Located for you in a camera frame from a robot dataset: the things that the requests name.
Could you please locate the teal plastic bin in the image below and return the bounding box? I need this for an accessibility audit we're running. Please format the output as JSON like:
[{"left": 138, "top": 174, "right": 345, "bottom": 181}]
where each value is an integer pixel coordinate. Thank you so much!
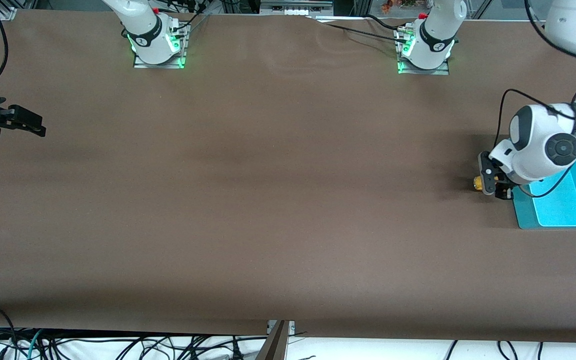
[{"left": 512, "top": 141, "right": 576, "bottom": 230}]

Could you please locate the brown table cover sheet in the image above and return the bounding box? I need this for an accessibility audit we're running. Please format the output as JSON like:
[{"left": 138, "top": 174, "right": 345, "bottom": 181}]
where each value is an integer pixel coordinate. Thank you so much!
[{"left": 0, "top": 10, "right": 576, "bottom": 343}]

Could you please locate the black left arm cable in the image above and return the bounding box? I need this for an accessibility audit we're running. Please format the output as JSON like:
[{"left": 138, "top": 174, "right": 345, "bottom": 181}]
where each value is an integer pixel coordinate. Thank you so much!
[{"left": 495, "top": 0, "right": 576, "bottom": 198}]

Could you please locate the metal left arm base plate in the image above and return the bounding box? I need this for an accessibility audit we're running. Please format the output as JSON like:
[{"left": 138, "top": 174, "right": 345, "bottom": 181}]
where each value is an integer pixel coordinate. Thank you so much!
[{"left": 397, "top": 61, "right": 450, "bottom": 76}]

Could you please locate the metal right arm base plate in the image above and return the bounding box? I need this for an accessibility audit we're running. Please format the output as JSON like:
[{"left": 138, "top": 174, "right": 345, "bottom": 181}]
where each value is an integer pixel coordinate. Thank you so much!
[{"left": 133, "top": 54, "right": 187, "bottom": 70}]

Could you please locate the black cable on table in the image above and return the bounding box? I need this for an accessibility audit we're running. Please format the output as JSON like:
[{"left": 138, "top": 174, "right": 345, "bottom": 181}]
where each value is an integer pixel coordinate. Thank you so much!
[{"left": 312, "top": 15, "right": 411, "bottom": 43}]

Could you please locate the black cable at arm base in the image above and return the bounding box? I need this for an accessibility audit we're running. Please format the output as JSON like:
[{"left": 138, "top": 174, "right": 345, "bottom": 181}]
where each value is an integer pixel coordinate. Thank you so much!
[{"left": 170, "top": 10, "right": 211, "bottom": 38}]

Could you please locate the teal floor cable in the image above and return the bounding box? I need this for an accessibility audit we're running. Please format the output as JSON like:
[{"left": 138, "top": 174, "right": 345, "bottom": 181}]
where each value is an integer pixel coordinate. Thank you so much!
[{"left": 27, "top": 329, "right": 45, "bottom": 360}]

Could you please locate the small metal bracket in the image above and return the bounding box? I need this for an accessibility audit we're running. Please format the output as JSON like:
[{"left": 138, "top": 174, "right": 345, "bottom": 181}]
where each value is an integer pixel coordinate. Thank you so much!
[{"left": 267, "top": 320, "right": 296, "bottom": 335}]

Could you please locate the aluminium frame beam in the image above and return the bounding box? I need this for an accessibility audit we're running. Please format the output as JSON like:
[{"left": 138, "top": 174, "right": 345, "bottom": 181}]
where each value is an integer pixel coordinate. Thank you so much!
[{"left": 255, "top": 320, "right": 289, "bottom": 360}]

